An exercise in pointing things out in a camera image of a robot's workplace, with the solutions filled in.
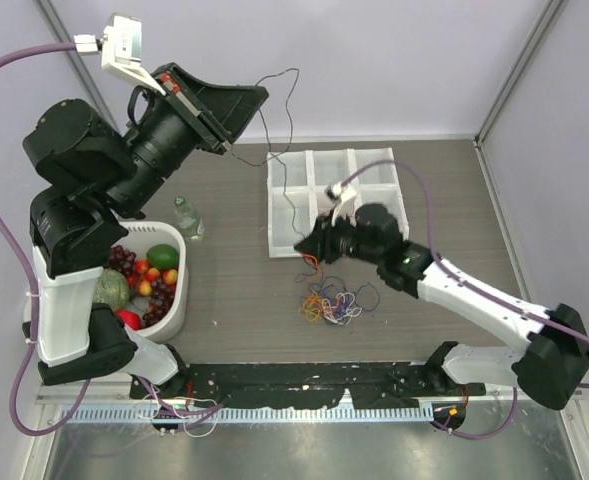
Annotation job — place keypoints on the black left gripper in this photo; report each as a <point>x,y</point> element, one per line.
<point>214,113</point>

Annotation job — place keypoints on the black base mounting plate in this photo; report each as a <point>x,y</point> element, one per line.
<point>371,385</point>

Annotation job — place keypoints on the green melon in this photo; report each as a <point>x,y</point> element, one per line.
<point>112,289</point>

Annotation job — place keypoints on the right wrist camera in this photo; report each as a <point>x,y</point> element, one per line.
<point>343,198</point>

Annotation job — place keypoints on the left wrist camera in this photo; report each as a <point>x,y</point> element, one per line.
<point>120,51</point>

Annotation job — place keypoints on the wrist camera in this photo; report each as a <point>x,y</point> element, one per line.
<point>120,51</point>
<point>343,198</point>

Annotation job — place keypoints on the white six-compartment organizer tray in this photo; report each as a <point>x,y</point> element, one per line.
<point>306,184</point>

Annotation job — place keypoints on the white slotted cable duct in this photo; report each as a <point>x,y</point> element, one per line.
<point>342,413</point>

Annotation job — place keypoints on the white plastic fruit basket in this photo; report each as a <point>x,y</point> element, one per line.
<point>174,300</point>

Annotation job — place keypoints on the dark grape bunch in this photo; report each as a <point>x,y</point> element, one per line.
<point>161,300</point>

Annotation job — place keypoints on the clear plastic bottle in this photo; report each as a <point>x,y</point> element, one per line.
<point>188,220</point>

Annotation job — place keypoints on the green lime fruit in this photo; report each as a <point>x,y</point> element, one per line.
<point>163,256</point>

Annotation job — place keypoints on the red apple fruit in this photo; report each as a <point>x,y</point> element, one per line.
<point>130,318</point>

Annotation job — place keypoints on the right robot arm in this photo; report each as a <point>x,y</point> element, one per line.
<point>544,353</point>

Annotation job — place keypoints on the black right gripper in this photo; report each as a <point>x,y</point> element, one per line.
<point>320,242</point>

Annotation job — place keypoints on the red grape bunch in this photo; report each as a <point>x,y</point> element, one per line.
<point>122,260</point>

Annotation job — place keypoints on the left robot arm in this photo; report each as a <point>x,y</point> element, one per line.
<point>98,178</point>

